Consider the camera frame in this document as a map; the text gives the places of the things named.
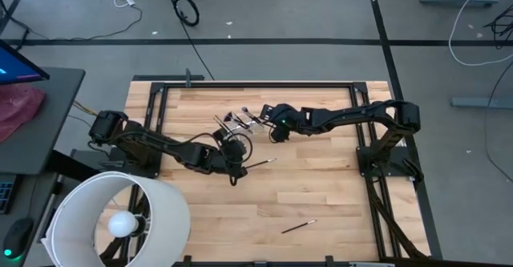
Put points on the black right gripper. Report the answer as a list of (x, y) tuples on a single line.
[(288, 116)]

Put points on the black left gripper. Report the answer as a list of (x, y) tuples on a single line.
[(236, 158)]

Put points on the short black makeup brush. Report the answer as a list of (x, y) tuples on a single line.
[(260, 164)]

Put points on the clear acrylic organizer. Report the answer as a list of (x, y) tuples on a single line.
[(248, 128)]

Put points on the black makeup brush silver ferrule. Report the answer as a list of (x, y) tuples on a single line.
[(251, 114), (298, 227)]

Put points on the flat-head black makeup brush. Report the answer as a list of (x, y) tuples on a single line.
[(222, 124)]

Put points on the thin black makeup brush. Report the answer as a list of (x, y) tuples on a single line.
[(239, 119)]

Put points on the round-head black makeup brush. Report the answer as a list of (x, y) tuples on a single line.
[(229, 117)]

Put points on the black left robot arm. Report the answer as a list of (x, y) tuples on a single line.
[(160, 146)]

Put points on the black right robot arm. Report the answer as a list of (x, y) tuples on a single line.
[(352, 114)]

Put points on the white lamp shade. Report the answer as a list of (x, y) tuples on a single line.
[(168, 219)]

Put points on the white light bulb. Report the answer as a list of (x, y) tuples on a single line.
[(122, 223)]

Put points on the black desk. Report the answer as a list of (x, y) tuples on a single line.
[(48, 118)]

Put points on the pink cloth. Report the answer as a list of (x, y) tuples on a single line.
[(16, 106)]

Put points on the black computer mouse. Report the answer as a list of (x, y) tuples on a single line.
[(18, 235)]

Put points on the black keyboard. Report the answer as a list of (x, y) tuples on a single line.
[(6, 195)]

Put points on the computer monitor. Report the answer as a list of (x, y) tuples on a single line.
[(16, 66)]

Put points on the black aluminium table frame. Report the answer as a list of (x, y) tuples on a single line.
[(260, 85)]

